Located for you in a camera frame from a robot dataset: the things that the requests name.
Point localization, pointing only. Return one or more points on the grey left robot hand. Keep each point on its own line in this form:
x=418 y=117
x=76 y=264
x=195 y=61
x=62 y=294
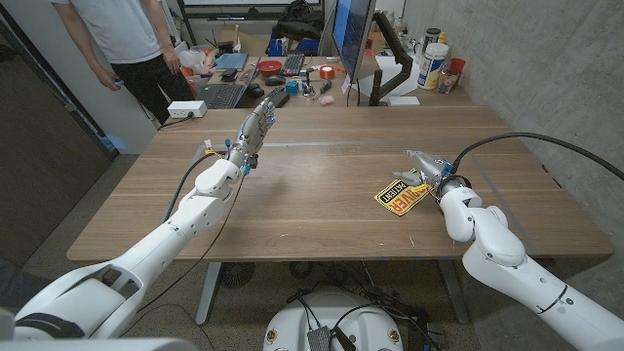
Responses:
x=252 y=134

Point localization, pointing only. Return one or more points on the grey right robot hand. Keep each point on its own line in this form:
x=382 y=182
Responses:
x=429 y=168

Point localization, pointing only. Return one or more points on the yellow black bumper sticker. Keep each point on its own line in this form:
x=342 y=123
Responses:
x=397 y=197

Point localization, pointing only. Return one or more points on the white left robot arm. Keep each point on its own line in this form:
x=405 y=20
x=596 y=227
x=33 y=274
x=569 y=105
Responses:
x=146 y=253

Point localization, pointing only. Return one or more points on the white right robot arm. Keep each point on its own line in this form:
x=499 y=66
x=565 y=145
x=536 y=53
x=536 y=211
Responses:
x=512 y=263

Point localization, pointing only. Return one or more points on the black power adapter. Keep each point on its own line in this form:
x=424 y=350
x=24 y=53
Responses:
x=255 y=91

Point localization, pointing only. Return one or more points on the black glasses case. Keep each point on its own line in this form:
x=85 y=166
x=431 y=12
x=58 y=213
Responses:
x=282 y=97

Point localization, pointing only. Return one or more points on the grey open laptop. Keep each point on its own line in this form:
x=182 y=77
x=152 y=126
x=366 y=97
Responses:
x=222 y=95

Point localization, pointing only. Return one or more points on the black computer mouse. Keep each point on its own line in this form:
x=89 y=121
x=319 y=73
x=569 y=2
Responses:
x=275 y=80

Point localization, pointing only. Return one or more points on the small blue cube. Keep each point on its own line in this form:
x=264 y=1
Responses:
x=292 y=88

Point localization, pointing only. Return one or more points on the small black device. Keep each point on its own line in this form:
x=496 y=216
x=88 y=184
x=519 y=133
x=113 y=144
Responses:
x=228 y=74

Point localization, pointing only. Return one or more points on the red bowl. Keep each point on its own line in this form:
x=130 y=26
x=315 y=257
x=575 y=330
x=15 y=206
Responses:
x=270 y=68

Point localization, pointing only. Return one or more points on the white power strip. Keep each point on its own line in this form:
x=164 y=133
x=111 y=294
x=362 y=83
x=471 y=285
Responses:
x=186 y=109

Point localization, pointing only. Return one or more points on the white flat box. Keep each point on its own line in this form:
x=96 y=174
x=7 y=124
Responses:
x=403 y=101

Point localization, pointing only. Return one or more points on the silver metal stand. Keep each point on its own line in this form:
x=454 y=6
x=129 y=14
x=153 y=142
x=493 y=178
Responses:
x=307 y=84

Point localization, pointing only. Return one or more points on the blue notebook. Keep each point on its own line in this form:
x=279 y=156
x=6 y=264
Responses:
x=231 y=61

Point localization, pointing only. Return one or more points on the black keyboard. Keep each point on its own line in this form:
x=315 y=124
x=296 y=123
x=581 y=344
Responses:
x=292 y=64

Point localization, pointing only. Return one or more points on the small pink packet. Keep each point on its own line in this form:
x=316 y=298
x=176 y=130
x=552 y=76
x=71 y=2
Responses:
x=326 y=100

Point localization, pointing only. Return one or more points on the red tape roll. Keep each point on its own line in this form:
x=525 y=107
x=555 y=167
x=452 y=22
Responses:
x=327 y=72

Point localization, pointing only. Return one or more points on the clear plastic bag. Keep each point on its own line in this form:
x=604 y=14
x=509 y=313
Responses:
x=191 y=59

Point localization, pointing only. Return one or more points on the red topped clear jar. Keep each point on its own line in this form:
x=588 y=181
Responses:
x=451 y=73

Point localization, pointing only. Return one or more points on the white wipes canister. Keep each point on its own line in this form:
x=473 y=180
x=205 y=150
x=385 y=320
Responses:
x=431 y=66

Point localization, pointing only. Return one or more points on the white paper sheet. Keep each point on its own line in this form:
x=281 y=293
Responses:
x=390 y=70

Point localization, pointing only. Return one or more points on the white note on monitor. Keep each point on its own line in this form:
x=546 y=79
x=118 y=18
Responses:
x=345 y=84

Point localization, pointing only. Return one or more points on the orange black small tool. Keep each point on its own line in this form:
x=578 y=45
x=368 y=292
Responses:
x=339 y=69

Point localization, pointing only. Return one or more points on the black backpack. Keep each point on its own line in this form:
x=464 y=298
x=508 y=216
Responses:
x=297 y=19

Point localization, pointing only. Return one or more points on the yellow capped bottle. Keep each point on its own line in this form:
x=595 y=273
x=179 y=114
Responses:
x=442 y=38

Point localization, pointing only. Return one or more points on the dark lidded bottle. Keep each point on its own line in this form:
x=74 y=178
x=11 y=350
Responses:
x=430 y=36

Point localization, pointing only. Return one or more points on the black computer monitor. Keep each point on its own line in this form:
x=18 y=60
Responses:
x=352 y=34

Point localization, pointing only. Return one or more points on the black round grille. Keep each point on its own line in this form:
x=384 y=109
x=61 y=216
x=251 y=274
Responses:
x=236 y=274

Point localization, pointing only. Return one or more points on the person in grey shirt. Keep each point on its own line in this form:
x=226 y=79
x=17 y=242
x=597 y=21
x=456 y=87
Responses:
x=122 y=29

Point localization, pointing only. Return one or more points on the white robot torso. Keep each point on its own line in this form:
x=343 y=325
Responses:
x=336 y=312

